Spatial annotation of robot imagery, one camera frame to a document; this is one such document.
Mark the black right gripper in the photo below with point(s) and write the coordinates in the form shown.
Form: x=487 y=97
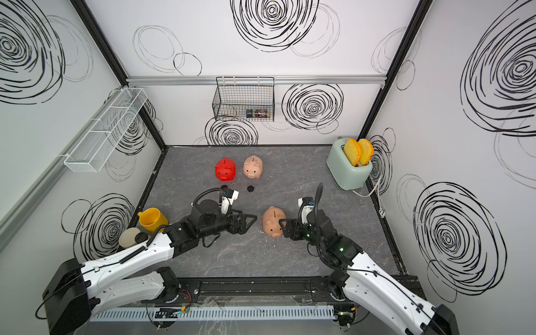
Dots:
x=296 y=235

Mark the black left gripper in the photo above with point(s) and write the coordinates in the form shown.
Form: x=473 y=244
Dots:
x=242 y=228

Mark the orange-tan piggy bank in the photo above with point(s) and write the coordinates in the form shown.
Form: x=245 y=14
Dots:
x=270 y=222

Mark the red piggy bank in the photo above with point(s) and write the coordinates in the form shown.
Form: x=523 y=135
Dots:
x=225 y=170

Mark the light pink piggy bank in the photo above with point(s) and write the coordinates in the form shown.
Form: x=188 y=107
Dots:
x=253 y=167

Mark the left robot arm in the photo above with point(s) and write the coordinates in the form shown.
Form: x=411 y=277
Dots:
x=77 y=291

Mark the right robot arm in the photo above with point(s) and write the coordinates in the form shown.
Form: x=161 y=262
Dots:
x=357 y=278

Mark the yellow mug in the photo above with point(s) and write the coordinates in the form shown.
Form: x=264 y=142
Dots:
x=151 y=219

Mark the mint green toaster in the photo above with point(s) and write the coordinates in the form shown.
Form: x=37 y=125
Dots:
x=348 y=177

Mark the yellow jar with black lid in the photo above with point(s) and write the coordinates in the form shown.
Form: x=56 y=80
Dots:
x=141 y=238

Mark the yellow toast slice left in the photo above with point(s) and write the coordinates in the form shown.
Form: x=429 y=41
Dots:
x=352 y=151

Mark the yellow toast slice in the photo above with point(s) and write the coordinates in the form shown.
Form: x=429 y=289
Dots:
x=367 y=151
x=352 y=151

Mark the yellow toast slice right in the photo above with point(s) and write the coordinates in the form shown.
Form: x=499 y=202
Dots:
x=367 y=151

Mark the small items in basket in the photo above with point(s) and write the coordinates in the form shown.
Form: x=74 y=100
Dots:
x=257 y=114

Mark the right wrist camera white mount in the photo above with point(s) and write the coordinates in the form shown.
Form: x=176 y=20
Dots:
x=306 y=206

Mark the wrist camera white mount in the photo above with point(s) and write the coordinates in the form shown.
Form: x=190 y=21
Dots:
x=228 y=196
x=306 y=206

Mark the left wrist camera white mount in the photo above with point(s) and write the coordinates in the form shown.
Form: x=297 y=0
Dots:
x=228 y=196

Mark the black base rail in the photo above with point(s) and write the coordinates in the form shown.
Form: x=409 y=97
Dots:
x=303 y=289

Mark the white slotted cable duct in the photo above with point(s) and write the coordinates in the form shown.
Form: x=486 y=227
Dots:
x=153 y=314

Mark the black wire wall basket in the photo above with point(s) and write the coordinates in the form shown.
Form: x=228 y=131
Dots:
x=235 y=95

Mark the white wire wall shelf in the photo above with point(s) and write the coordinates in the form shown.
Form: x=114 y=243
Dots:
x=118 y=128

